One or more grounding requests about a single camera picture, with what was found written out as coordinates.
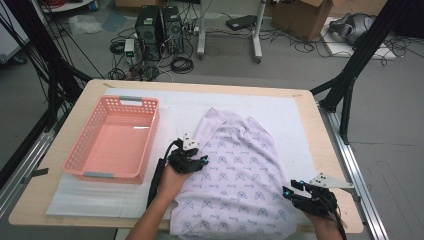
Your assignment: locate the person's left hand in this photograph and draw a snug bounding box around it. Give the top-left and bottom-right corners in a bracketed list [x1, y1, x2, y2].
[156, 164, 195, 205]

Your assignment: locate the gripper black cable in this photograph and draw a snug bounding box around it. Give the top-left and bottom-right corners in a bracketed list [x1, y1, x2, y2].
[146, 139, 185, 210]
[332, 205, 348, 240]

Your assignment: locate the pink perforated plastic basket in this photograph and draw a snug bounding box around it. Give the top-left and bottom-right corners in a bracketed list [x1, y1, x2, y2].
[62, 94, 161, 185]

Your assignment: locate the lilac printed towel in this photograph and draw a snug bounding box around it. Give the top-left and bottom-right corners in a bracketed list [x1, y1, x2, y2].
[169, 107, 300, 240]

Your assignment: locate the black flat box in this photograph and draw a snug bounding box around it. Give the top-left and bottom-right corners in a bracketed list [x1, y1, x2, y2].
[225, 14, 260, 32]

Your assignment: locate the brown cardboard box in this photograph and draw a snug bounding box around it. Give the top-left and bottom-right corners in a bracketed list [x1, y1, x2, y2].
[270, 0, 335, 42]

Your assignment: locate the white flat board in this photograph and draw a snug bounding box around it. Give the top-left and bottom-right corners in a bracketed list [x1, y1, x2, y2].
[320, 16, 398, 61]

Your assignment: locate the grey rounded device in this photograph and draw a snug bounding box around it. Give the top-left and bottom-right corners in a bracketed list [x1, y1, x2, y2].
[328, 12, 377, 46]

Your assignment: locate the white round table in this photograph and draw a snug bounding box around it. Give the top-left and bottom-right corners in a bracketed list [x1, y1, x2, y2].
[39, 0, 95, 14]

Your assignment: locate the coiled black cable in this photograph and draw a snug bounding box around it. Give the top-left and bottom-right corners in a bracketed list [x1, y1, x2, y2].
[170, 56, 195, 75]

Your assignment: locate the aluminium rail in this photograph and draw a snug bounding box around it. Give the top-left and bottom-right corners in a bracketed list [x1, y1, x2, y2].
[318, 103, 390, 240]
[0, 128, 57, 218]

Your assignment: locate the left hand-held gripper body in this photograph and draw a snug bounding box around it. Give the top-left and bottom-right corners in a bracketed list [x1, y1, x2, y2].
[167, 133, 201, 175]

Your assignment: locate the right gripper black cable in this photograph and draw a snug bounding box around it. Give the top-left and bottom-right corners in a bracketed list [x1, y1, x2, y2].
[332, 205, 348, 240]

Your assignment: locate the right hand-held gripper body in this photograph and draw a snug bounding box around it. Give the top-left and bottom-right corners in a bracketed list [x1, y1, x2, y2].
[290, 172, 355, 217]

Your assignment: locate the white cabinet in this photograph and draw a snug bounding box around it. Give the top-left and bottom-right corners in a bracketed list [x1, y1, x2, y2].
[0, 0, 32, 65]

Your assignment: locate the person's right hand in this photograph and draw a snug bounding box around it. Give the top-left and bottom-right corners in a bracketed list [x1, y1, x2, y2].
[304, 210, 340, 235]

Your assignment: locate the clear plastic bag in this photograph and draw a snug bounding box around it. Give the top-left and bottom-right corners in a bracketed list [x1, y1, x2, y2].
[67, 13, 103, 36]

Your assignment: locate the black metal frame strut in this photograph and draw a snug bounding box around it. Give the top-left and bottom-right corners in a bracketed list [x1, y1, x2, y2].
[2, 0, 93, 128]
[309, 0, 413, 145]

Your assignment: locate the white power adapter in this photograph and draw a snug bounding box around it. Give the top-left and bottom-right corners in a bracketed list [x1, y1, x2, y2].
[123, 38, 136, 65]

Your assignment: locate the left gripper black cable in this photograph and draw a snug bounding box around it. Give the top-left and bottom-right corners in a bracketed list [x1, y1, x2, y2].
[146, 139, 185, 210]

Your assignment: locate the black computer tower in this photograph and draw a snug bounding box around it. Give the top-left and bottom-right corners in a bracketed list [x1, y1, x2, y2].
[162, 5, 185, 55]
[134, 5, 164, 62]

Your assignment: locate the white metal stand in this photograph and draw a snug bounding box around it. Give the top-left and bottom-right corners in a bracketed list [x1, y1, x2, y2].
[196, 0, 268, 64]

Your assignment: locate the white foam mat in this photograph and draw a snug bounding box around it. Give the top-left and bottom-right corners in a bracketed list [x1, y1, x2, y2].
[45, 87, 319, 225]

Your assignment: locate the grey metal bracket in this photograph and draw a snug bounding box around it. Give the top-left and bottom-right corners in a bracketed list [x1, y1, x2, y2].
[21, 167, 50, 185]
[346, 188, 362, 203]

